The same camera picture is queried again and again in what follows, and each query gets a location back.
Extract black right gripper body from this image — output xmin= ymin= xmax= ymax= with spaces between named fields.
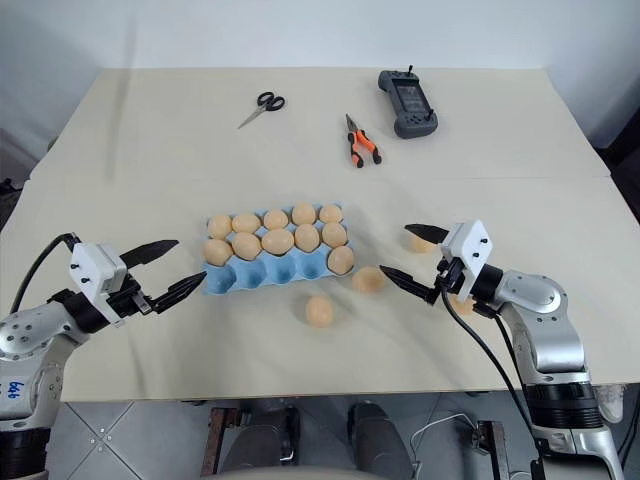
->
xmin=432 ymin=256 xmax=469 ymax=296

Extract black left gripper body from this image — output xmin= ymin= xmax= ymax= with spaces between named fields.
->
xmin=105 ymin=268 xmax=154 ymax=318

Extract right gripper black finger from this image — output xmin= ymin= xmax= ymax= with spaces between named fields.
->
xmin=404 ymin=223 xmax=452 ymax=247
xmin=379 ymin=264 xmax=438 ymax=306

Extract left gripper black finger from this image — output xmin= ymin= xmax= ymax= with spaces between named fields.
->
xmin=119 ymin=239 xmax=181 ymax=269
xmin=149 ymin=270 xmax=208 ymax=315

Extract blue egg carton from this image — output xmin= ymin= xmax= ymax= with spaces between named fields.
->
xmin=201 ymin=200 xmax=357 ymax=297

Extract orange and black pliers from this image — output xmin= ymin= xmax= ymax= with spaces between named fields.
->
xmin=344 ymin=112 xmax=385 ymax=170

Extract grey handheld remote controller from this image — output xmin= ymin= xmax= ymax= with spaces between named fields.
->
xmin=377 ymin=64 xmax=442 ymax=141

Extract dark background object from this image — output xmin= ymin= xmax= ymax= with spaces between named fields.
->
xmin=0 ymin=176 xmax=24 ymax=202

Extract white shoe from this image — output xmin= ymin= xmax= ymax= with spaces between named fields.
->
xmin=596 ymin=383 xmax=626 ymax=424

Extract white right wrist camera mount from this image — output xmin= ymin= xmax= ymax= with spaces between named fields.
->
xmin=439 ymin=218 xmax=497 ymax=302

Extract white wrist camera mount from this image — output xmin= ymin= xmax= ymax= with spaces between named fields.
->
xmin=69 ymin=242 xmax=129 ymax=307
xmin=439 ymin=218 xmax=497 ymax=302

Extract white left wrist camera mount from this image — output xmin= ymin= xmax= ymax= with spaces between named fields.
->
xmin=69 ymin=242 xmax=129 ymax=307

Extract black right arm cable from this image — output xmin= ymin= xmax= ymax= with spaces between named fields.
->
xmin=472 ymin=299 xmax=532 ymax=401
xmin=439 ymin=284 xmax=547 ymax=452

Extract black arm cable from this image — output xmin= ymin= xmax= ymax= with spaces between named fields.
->
xmin=9 ymin=231 xmax=82 ymax=314
xmin=439 ymin=284 xmax=547 ymax=452
xmin=472 ymin=299 xmax=532 ymax=401

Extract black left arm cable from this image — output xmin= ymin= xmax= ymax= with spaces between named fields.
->
xmin=9 ymin=231 xmax=82 ymax=314

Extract thin white cable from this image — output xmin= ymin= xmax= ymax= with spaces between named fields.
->
xmin=408 ymin=411 xmax=477 ymax=454

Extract brown table frame bar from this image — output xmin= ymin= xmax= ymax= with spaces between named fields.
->
xmin=474 ymin=419 xmax=512 ymax=480
xmin=200 ymin=406 xmax=238 ymax=479

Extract black handled scissors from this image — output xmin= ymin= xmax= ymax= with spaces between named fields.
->
xmin=236 ymin=90 xmax=287 ymax=131

